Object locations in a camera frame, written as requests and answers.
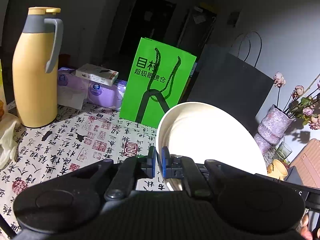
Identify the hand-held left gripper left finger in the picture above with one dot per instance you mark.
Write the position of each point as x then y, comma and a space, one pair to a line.
151, 165

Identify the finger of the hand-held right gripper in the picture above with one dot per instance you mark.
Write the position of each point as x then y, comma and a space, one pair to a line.
275, 180

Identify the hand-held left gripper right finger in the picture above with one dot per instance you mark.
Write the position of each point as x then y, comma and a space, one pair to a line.
165, 165

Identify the cream plate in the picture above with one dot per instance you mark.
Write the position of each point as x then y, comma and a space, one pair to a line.
212, 135

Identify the person's right hand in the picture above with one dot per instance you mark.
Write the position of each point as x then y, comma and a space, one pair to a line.
306, 227

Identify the yellow mug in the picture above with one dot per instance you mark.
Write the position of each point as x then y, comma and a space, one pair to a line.
276, 170

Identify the clear glass cup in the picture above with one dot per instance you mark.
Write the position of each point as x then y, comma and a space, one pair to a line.
283, 151

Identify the pink small suitcase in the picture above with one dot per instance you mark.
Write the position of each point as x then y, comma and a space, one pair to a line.
308, 157

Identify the calligraphy print tablecloth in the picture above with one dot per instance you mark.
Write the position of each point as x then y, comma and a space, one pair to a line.
75, 150

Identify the dried pink roses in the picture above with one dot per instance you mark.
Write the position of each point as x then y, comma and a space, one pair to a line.
307, 107

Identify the green paper bag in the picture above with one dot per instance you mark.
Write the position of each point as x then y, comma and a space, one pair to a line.
150, 85

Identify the dark grey paper bag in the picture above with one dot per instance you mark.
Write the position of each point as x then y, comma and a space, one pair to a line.
225, 85

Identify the small white carton box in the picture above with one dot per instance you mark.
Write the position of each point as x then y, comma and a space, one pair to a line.
96, 73

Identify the yellow thermos jug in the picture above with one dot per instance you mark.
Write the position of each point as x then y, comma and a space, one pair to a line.
35, 80

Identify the white disposable gloves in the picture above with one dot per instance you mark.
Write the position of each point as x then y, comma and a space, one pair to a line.
8, 140

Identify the yellow snack box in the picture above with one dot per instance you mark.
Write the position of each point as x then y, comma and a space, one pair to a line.
2, 87

